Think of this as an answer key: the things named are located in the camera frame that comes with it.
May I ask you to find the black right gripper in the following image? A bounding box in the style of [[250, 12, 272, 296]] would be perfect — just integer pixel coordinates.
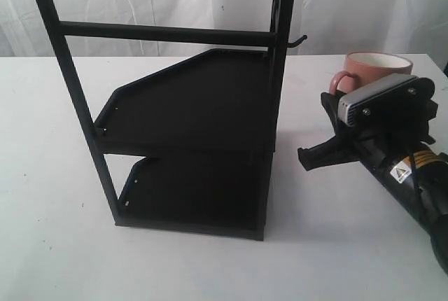
[[297, 77, 438, 171]]

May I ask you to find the pink ceramic mug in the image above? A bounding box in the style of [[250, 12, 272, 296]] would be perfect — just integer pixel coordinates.
[[328, 51, 413, 95]]

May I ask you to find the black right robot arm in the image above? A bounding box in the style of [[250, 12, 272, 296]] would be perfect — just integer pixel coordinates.
[[297, 76, 447, 270]]

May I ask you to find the white backdrop curtain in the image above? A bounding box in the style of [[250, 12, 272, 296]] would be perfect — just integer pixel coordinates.
[[1, 0, 447, 65]]

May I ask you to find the black metal shelf rack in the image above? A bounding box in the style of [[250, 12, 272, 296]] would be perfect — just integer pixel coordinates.
[[36, 0, 294, 241]]

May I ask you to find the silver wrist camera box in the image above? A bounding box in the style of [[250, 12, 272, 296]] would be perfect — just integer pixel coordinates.
[[337, 73, 418, 127]]

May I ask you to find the black camera cable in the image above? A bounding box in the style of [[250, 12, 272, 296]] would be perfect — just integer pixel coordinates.
[[405, 143, 424, 204]]

